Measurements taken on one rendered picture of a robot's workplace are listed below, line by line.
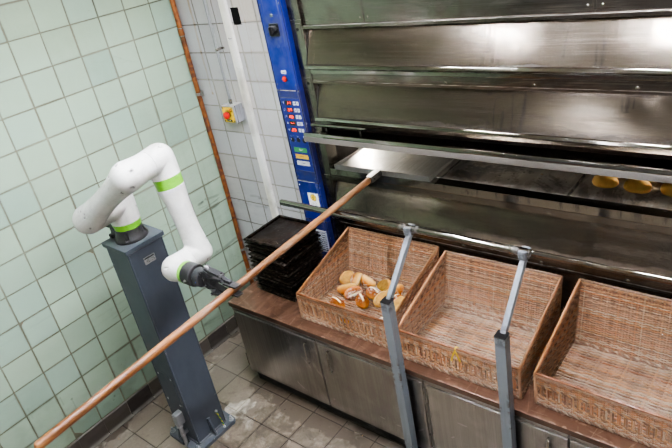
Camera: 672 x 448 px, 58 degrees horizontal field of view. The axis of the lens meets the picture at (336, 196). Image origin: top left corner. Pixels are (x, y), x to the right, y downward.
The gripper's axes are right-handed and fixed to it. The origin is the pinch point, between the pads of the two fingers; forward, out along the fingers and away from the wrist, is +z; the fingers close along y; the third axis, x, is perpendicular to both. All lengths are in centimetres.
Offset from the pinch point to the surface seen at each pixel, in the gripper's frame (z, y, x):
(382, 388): 24, 78, -45
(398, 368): 40, 55, -40
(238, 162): -104, 6, -100
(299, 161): -50, -3, -97
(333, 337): -2, 60, -47
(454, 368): 60, 55, -50
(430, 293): 33, 45, -79
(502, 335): 86, 22, -41
